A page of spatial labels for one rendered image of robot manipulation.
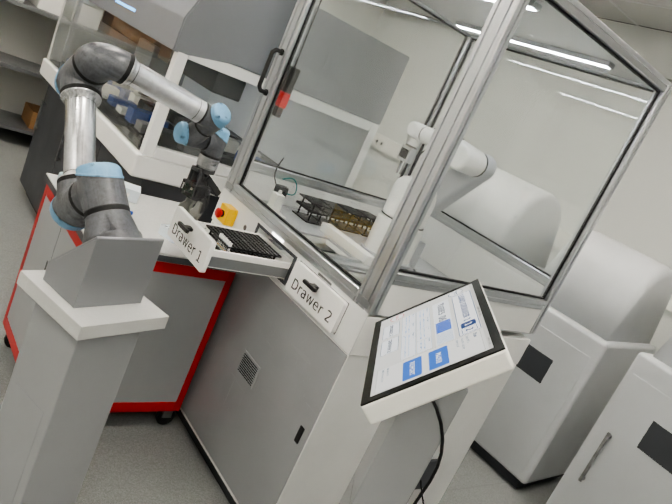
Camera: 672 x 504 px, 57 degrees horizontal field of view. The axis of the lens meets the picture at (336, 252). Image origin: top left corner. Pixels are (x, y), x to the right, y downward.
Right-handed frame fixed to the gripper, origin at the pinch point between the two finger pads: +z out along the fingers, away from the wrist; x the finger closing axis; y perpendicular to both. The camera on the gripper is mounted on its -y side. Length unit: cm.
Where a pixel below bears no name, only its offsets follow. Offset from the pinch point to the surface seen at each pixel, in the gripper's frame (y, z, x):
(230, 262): 13.5, -0.4, 34.7
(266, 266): 0.1, -1.1, 39.1
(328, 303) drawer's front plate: 1, -3, 67
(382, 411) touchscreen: 55, -11, 116
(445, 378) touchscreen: 52, -23, 123
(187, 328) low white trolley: -3.4, 38.8, 14.8
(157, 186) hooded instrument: -29, 8, -51
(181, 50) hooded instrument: -17, -52, -53
